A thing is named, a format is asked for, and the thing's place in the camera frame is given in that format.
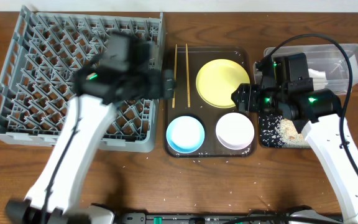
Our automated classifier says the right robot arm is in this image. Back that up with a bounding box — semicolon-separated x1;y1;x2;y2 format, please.
231;53;358;223

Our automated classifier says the black rectangular tray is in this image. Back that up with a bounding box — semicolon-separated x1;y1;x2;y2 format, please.
256;108;312;150

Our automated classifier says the pile of rice and nuts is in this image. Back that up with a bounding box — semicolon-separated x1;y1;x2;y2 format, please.
259;113;311;149

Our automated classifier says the white paper napkin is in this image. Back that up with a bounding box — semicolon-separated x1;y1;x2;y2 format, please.
308;68;328;90

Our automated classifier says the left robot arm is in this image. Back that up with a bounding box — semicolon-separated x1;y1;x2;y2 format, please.
5;32;175;224

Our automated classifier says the pale pink bowl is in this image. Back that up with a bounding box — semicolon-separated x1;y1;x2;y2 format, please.
215;113;255;150

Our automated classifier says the yellow round plate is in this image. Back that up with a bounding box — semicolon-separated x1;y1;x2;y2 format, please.
196;59;250;109

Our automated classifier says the dark brown serving tray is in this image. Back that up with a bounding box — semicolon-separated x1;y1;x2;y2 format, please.
163;46;257;159

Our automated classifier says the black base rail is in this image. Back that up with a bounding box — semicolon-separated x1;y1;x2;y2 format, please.
88;203;344;224

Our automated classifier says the grey plastic dish rack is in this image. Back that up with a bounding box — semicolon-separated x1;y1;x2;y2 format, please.
0;7;166;146

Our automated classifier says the wooden chopstick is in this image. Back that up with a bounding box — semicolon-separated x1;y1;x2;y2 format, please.
172;44;178;109
185;44;191;108

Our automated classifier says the clear plastic waste bin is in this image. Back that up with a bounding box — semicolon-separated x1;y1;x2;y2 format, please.
252;43;358;96

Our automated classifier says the light blue bowl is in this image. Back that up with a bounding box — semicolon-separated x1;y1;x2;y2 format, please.
165;116;205;154

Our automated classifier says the left black cable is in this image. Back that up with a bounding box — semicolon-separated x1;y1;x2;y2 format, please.
40;96;83;224

